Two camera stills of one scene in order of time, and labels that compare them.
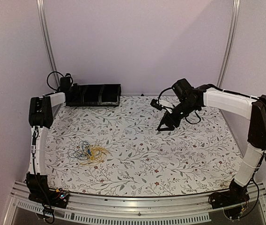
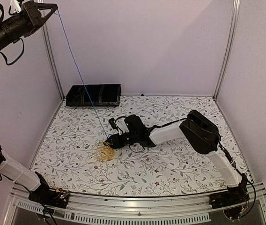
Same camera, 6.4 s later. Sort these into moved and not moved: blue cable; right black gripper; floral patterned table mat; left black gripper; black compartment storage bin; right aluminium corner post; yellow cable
Moved: blue cable; left black gripper; yellow cable; right black gripper
Not moved: right aluminium corner post; floral patterned table mat; black compartment storage bin
